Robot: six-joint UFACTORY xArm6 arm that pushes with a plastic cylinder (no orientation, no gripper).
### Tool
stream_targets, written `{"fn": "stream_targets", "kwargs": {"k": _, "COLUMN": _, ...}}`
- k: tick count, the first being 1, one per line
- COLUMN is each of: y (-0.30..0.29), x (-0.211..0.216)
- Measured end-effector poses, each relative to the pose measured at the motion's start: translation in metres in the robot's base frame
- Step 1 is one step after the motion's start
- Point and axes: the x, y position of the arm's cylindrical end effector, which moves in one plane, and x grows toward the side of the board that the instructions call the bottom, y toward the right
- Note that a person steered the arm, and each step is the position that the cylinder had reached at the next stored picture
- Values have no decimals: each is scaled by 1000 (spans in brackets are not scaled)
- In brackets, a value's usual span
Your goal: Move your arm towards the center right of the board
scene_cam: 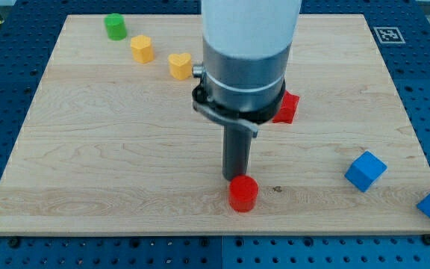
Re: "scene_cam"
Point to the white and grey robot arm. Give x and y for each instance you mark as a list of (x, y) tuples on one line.
[(246, 45)]

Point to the light wooden board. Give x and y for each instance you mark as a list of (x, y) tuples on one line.
[(111, 147)]

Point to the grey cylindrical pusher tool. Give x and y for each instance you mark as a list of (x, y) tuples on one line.
[(235, 154)]

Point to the red cylinder block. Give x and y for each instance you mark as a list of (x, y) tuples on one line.
[(243, 193)]

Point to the yellow heart block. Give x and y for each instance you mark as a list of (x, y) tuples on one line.
[(180, 65)]

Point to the red angular block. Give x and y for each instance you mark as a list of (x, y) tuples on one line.
[(288, 109)]

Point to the yellow hexagon block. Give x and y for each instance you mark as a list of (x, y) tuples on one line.
[(142, 49)]

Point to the green cylinder block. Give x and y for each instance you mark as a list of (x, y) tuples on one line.
[(115, 26)]

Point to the blue cube block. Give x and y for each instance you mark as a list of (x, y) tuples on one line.
[(365, 170)]

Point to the black and white fiducial tag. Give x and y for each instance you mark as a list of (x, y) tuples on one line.
[(389, 35)]

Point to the black bolt left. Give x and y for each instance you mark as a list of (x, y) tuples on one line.
[(13, 242)]

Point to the black bolt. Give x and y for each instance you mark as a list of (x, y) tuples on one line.
[(426, 239), (13, 242)]

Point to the black bolt right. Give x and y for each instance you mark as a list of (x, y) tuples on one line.
[(426, 239)]

